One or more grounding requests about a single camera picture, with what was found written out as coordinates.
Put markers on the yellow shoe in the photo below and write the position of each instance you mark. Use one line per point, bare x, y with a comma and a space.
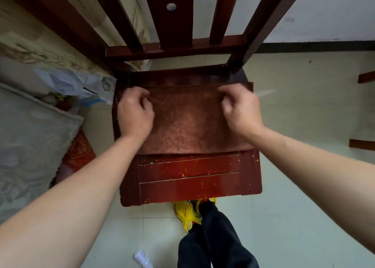
211, 200
187, 215

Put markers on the brown wooden furniture rail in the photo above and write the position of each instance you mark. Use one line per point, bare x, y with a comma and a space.
366, 77
362, 144

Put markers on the person's right hand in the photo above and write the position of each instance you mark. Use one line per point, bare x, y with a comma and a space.
244, 114

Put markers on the red patterned cloth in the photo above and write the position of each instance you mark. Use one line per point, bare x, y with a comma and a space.
79, 155

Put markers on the beige patterned bed sheet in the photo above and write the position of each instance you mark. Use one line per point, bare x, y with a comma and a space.
35, 42

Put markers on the black trousers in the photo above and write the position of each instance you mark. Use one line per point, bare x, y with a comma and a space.
222, 241

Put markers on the person's left hand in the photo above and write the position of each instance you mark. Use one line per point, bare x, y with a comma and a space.
133, 118

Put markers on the person's left thumb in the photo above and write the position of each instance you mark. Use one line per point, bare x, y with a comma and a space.
148, 108

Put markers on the white plastic bag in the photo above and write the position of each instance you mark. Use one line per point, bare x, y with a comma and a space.
73, 81

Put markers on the small white packet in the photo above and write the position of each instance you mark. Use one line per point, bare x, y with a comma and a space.
143, 258

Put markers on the person's right thumb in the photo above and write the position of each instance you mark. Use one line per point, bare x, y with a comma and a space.
227, 108

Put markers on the person's left forearm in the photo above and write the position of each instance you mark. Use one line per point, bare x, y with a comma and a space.
67, 206

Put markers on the person's right forearm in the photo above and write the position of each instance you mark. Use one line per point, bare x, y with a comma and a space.
316, 174

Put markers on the white round knob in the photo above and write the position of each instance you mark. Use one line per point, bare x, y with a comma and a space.
171, 6

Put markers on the grey patterned quilt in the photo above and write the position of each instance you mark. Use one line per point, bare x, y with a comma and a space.
29, 147

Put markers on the red wooden chair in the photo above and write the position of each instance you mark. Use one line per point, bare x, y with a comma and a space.
187, 180

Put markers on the brown fuzzy seat cloth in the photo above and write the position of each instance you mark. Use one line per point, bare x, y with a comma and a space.
187, 121

